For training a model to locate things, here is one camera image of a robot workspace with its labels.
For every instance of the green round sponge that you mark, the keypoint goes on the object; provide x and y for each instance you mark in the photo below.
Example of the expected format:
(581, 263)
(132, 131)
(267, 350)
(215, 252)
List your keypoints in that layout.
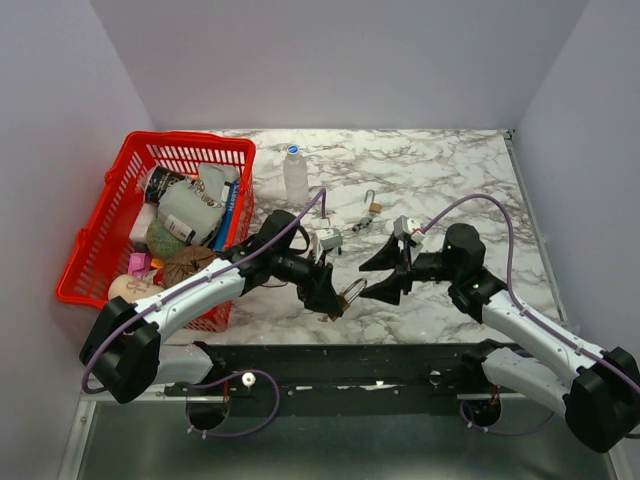
(161, 243)

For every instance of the blue tube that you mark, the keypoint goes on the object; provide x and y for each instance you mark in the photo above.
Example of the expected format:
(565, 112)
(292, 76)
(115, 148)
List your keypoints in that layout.
(231, 190)

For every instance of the white small bottle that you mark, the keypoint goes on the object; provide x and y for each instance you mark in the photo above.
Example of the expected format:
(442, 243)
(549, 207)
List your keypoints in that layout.
(179, 229)

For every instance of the pink small box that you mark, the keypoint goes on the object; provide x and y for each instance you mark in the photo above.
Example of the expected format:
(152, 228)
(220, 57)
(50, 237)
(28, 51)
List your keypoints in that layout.
(139, 264)

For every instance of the red plastic basket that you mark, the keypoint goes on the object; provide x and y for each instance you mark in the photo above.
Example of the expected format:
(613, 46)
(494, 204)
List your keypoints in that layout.
(102, 249)

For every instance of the panda keychain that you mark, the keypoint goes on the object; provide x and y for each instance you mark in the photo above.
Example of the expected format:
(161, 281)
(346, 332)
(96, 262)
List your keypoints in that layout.
(362, 224)

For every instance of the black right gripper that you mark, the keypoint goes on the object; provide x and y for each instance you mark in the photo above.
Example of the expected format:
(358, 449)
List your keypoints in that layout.
(390, 257)

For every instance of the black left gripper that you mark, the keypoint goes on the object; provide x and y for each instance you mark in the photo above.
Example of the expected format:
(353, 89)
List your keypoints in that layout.
(317, 291)

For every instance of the clear water bottle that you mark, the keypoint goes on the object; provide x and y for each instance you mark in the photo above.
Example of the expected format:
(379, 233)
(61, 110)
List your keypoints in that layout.
(296, 176)

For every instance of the grey crumpled bag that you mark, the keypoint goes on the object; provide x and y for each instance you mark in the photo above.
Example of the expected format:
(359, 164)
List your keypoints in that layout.
(199, 201)

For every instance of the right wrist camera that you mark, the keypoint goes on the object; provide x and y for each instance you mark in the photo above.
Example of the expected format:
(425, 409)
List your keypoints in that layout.
(408, 229)

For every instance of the small brass padlock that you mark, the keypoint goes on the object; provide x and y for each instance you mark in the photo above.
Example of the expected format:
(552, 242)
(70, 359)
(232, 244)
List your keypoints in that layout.
(373, 207)

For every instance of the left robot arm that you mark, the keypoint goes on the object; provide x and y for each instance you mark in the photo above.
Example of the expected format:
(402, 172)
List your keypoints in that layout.
(127, 350)

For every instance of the large brass padlock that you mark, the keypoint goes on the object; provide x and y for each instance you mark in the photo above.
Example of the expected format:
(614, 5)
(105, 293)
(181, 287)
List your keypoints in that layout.
(350, 293)

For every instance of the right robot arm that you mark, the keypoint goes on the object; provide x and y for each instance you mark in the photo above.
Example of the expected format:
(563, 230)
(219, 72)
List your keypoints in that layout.
(595, 391)

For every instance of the brown round object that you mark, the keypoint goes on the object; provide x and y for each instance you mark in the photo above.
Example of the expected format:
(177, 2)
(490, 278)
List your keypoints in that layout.
(186, 263)

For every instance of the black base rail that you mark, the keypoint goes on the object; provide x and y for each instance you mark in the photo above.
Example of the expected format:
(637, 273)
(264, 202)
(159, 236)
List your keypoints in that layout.
(350, 380)

